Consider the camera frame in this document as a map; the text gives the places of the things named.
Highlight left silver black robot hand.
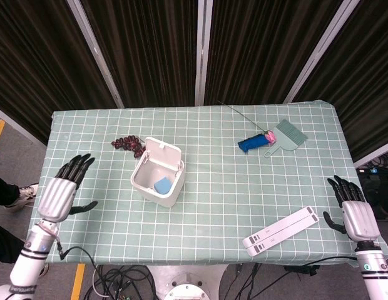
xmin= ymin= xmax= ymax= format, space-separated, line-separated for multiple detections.
xmin=37 ymin=152 xmax=99 ymax=224

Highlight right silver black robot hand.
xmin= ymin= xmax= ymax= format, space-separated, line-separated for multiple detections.
xmin=322 ymin=175 xmax=382 ymax=243

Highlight blue foam cube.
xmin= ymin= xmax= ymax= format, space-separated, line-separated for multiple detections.
xmin=153 ymin=176 xmax=172 ymax=196

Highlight white plastic trash bin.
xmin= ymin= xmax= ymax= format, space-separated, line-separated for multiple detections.
xmin=130 ymin=136 xmax=185 ymax=208

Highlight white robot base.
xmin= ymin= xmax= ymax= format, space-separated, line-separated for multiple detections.
xmin=146 ymin=264 xmax=236 ymax=300

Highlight white sneaker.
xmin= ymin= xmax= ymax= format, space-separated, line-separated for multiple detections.
xmin=4 ymin=183 xmax=40 ymax=210

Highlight person leg in black trousers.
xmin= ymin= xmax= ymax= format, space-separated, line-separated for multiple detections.
xmin=0 ymin=172 xmax=22 ymax=208
xmin=0 ymin=221 xmax=26 ymax=264

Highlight white folding laptop stand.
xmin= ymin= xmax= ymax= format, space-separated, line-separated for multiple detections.
xmin=242 ymin=205 xmax=321 ymax=258

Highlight dark red grape bunch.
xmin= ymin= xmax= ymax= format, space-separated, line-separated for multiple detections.
xmin=111 ymin=134 xmax=145 ymax=158

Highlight pink artificial rose with stem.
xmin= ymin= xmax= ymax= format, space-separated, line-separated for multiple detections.
xmin=217 ymin=100 xmax=277 ymax=145

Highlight blue folded umbrella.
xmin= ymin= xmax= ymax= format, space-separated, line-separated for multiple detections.
xmin=237 ymin=132 xmax=270 ymax=154

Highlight dark brown curtain panel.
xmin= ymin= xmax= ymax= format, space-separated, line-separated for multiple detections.
xmin=204 ymin=0 xmax=344 ymax=106
xmin=0 ymin=0 xmax=117 ymax=147
xmin=293 ymin=0 xmax=388 ymax=164
xmin=78 ymin=0 xmax=200 ymax=109

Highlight green checked tablecloth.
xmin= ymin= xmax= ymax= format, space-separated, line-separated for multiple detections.
xmin=26 ymin=99 xmax=365 ymax=268

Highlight black cable pile with plugs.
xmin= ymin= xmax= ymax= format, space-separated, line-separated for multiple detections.
xmin=355 ymin=152 xmax=388 ymax=220

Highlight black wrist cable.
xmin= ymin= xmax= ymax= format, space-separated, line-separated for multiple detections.
xmin=55 ymin=239 xmax=100 ymax=273

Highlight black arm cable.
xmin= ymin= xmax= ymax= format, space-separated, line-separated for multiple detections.
xmin=283 ymin=256 xmax=358 ymax=277

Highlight white frame bar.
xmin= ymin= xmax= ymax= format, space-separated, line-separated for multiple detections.
xmin=352 ymin=148 xmax=388 ymax=168

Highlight black cable tangle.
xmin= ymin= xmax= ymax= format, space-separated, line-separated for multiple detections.
xmin=83 ymin=264 xmax=165 ymax=300

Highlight white partition frame post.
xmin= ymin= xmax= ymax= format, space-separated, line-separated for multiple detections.
xmin=66 ymin=0 xmax=125 ymax=109
xmin=282 ymin=0 xmax=361 ymax=104
xmin=193 ymin=0 xmax=214 ymax=108

